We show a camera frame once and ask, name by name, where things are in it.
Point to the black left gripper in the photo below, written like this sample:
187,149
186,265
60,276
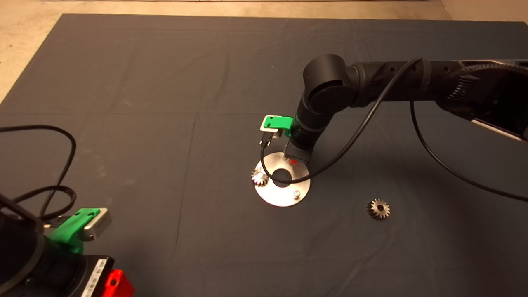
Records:
88,276

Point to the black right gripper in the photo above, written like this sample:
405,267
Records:
299,150

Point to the silver left camera box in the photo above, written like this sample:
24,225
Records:
101,222

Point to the dark grey table cloth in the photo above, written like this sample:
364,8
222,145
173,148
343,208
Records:
165,62

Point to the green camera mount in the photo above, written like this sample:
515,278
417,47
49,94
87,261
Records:
70,225
281,122

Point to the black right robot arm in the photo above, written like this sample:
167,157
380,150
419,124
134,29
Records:
412,80

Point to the silver camera box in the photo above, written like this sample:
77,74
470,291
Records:
101,222
266,128

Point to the silver right camera box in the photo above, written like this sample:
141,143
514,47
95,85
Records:
266,128

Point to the round metal carrier plate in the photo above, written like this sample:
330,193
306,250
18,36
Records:
284,198

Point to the green right camera mount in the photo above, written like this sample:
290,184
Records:
281,122

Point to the green left camera mount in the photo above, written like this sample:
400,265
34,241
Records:
70,225

